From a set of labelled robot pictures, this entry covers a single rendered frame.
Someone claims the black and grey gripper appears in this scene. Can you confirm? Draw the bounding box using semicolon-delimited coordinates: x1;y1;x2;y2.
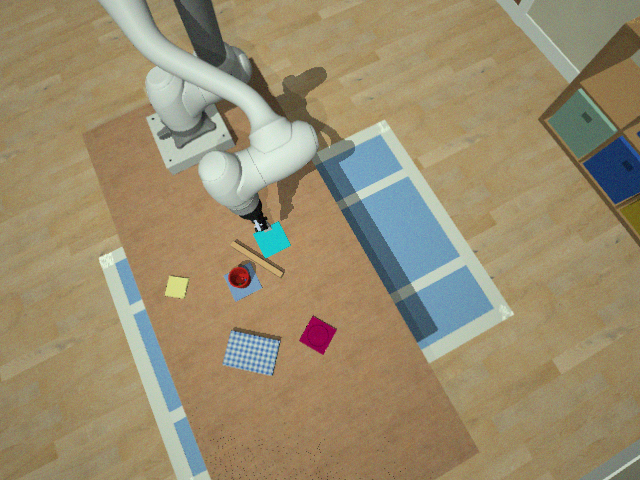
239;199;272;232

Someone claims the pale yellow sticky-note pad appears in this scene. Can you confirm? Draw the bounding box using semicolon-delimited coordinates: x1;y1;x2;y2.
165;276;189;299

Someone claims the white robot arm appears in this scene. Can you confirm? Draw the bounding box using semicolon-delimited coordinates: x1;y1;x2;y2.
97;0;319;216

